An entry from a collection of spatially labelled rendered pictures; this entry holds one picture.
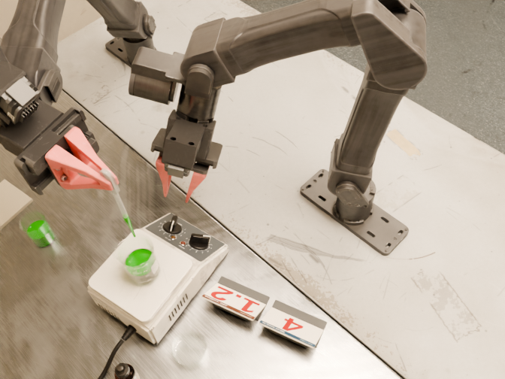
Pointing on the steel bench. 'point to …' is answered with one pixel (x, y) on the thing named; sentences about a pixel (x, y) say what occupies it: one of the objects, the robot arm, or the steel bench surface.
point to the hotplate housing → (174, 303)
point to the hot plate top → (151, 298)
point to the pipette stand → (11, 202)
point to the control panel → (185, 238)
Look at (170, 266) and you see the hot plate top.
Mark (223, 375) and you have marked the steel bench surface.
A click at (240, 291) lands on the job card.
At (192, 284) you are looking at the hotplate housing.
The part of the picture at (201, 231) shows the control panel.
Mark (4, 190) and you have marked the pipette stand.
